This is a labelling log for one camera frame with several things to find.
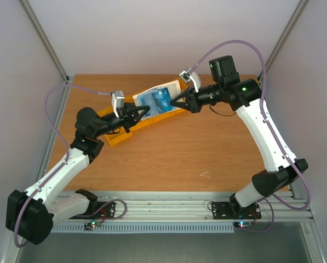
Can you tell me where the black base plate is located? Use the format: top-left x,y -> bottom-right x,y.
70,202 -> 116,220
209,201 -> 262,220

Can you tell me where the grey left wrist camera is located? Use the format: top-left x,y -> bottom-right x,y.
111,90 -> 125,118

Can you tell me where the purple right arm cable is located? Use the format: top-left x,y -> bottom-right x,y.
190,39 -> 312,233

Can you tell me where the aluminium front rail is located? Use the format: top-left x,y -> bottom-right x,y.
13,191 -> 314,222

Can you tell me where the left small circuit board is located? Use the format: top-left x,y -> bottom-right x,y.
84,221 -> 101,231

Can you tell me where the left side aluminium rail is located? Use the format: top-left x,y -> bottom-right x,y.
38,83 -> 72,191

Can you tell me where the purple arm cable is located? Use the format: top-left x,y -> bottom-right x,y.
14,84 -> 127,249
190,39 -> 312,233

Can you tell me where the grey slotted cable duct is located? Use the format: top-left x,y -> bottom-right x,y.
52,222 -> 234,234

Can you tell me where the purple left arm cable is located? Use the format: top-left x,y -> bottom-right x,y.
14,84 -> 127,249

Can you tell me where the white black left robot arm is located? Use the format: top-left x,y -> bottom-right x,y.
5,102 -> 150,248

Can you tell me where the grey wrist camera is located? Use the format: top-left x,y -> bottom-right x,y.
179,70 -> 202,93
111,90 -> 125,118

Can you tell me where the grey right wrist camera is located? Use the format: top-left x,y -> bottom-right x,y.
179,70 -> 202,93

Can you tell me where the left rear aluminium frame post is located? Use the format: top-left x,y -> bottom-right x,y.
19,0 -> 69,83

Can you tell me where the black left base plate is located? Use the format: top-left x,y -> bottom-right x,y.
70,202 -> 116,220

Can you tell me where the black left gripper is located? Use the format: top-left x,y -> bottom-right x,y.
94,102 -> 150,138

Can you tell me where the yellow plastic bin row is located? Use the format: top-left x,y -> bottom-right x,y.
97,79 -> 187,146

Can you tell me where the right side aluminium rail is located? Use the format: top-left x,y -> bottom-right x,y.
257,76 -> 300,199

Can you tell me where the small circuit board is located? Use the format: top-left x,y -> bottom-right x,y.
234,221 -> 255,228
84,221 -> 101,231

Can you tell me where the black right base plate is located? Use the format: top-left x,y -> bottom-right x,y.
209,201 -> 262,220

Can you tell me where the blue VIP card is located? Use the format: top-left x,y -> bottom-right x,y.
140,87 -> 175,117

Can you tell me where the aluminium frame post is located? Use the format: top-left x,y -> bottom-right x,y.
265,0 -> 309,70
19,0 -> 69,83

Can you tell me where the aluminium rail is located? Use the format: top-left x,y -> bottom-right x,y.
257,76 -> 300,199
38,83 -> 72,191
13,191 -> 314,222

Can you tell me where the right small circuit board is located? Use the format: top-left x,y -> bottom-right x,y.
234,221 -> 255,228

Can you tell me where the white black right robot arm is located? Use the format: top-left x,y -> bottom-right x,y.
171,55 -> 308,218

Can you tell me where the right rear aluminium frame post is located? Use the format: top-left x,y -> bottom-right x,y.
265,0 -> 309,70

